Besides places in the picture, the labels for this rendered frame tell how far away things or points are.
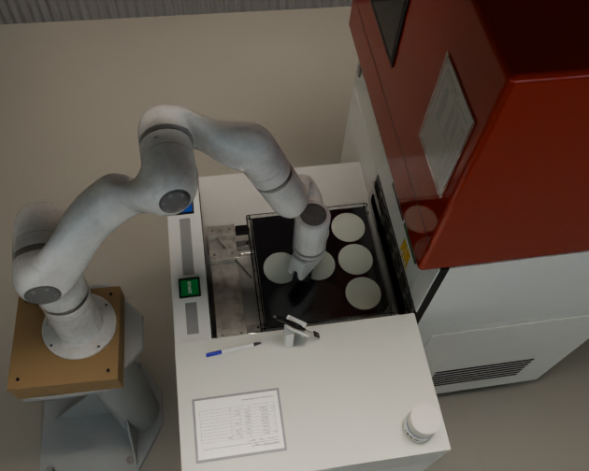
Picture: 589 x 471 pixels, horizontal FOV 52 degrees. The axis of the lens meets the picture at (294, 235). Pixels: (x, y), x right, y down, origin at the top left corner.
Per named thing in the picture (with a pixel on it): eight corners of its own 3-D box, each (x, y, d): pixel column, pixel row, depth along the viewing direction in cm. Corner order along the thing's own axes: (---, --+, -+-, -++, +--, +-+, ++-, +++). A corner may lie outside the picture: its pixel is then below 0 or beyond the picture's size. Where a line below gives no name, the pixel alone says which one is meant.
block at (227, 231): (234, 228, 181) (234, 222, 178) (235, 238, 179) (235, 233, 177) (207, 231, 180) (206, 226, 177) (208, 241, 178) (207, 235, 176)
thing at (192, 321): (200, 192, 194) (196, 164, 182) (215, 357, 167) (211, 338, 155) (170, 194, 193) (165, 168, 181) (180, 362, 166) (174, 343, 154)
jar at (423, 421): (427, 410, 147) (437, 400, 139) (435, 440, 144) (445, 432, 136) (398, 415, 147) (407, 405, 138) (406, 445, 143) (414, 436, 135)
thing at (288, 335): (305, 332, 156) (308, 311, 145) (308, 346, 154) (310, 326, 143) (281, 335, 156) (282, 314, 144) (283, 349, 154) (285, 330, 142)
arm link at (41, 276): (50, 255, 141) (50, 318, 133) (0, 239, 132) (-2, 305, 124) (204, 138, 121) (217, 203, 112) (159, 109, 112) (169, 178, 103)
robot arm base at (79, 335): (35, 359, 156) (12, 328, 141) (50, 293, 167) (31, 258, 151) (110, 361, 157) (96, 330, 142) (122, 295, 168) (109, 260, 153)
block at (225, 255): (237, 251, 177) (237, 247, 174) (238, 262, 175) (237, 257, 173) (209, 254, 176) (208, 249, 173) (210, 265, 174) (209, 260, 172)
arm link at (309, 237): (291, 225, 156) (294, 257, 151) (293, 196, 144) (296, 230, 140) (323, 223, 157) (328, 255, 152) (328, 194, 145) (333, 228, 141)
